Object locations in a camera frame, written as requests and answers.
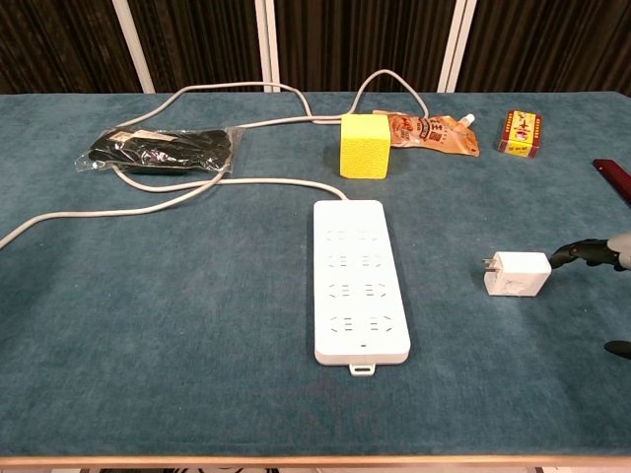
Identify grey power cable with plug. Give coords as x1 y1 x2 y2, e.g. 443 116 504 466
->
0 68 429 250

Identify white power strip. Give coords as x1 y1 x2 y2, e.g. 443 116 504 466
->
313 199 413 378

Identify orange spout pouch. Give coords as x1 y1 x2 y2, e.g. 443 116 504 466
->
372 108 481 158

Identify black items in clear bag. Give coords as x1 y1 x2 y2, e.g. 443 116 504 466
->
76 126 246 177

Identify dark red long box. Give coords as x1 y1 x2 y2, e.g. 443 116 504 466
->
593 158 631 206

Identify white charger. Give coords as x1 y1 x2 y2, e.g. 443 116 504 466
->
480 250 552 299

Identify white partition frame post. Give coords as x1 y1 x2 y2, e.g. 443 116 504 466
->
254 0 277 94
111 0 158 95
437 0 478 94

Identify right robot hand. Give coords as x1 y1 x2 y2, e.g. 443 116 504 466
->
549 235 631 359

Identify red yellow small box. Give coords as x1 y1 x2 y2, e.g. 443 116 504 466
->
496 109 543 160

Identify teal table cloth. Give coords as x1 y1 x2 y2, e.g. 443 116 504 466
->
0 90 631 462

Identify yellow sponge cube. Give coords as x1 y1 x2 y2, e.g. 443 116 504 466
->
339 112 392 181

